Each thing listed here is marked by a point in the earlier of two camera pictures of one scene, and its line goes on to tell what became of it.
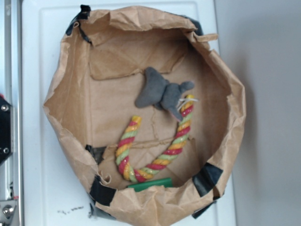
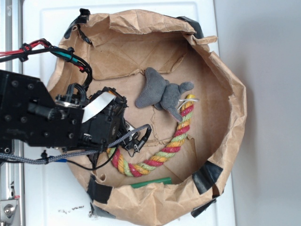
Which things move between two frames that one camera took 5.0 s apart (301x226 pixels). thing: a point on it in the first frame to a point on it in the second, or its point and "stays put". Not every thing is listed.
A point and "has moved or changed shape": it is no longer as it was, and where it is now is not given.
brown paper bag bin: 152,117 stays put
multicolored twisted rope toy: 141,173 has moved or changed shape
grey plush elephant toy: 158,92 stays put
